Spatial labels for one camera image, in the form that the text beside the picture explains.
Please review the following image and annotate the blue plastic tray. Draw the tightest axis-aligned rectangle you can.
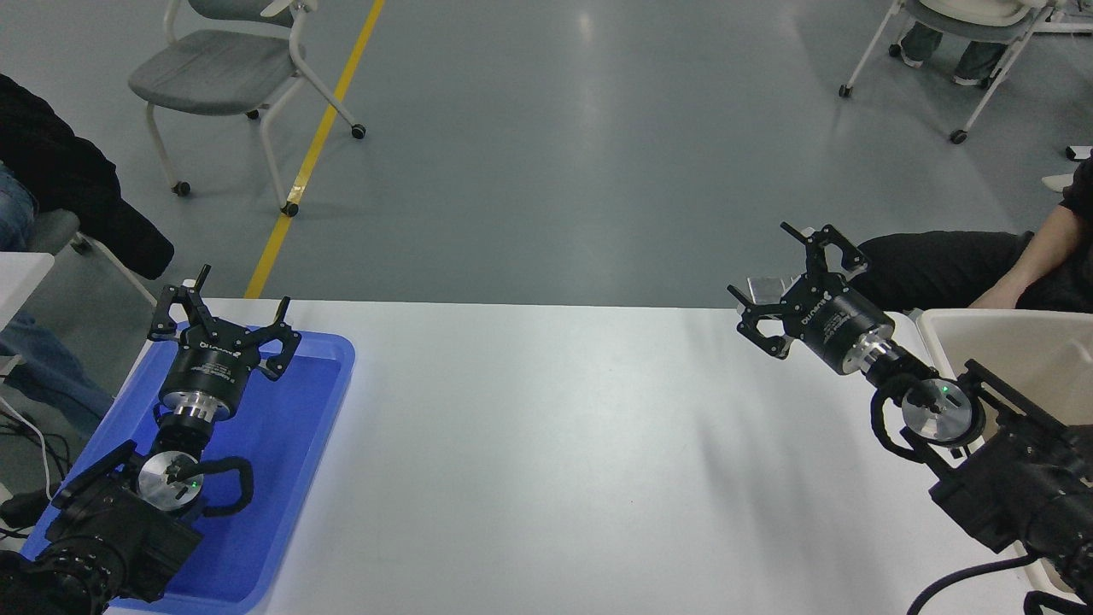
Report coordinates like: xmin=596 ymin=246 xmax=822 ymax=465
xmin=19 ymin=323 xmax=356 ymax=614

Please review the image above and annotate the large pale bin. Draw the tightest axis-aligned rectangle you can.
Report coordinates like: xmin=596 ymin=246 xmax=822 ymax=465
xmin=915 ymin=307 xmax=1093 ymax=600

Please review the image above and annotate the small white table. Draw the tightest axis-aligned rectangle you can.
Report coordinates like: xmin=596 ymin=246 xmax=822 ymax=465
xmin=0 ymin=252 xmax=56 ymax=377

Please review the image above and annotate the grey chair with white frame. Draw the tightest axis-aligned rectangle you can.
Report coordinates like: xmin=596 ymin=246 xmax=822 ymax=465
xmin=839 ymin=0 xmax=1068 ymax=144
xmin=128 ymin=0 xmax=368 ymax=217

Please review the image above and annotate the person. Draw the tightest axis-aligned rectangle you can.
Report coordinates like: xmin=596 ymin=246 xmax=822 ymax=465
xmin=854 ymin=154 xmax=1093 ymax=313
xmin=888 ymin=21 xmax=1010 ymax=87
xmin=0 ymin=73 xmax=176 ymax=438

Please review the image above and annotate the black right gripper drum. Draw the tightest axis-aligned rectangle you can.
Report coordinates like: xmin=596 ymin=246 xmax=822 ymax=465
xmin=781 ymin=275 xmax=896 ymax=377

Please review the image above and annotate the black cable bundle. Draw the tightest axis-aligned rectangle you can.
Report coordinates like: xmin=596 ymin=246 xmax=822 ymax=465
xmin=0 ymin=417 xmax=76 ymax=483

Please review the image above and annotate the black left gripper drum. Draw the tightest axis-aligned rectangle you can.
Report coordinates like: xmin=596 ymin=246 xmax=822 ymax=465
xmin=159 ymin=325 xmax=264 ymax=409

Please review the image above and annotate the white cable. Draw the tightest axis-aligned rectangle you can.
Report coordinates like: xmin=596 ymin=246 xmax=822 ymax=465
xmin=0 ymin=397 xmax=54 ymax=501

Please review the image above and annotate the grey office chair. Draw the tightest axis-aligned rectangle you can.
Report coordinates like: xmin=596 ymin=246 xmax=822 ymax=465
xmin=26 ymin=209 xmax=163 ymax=308

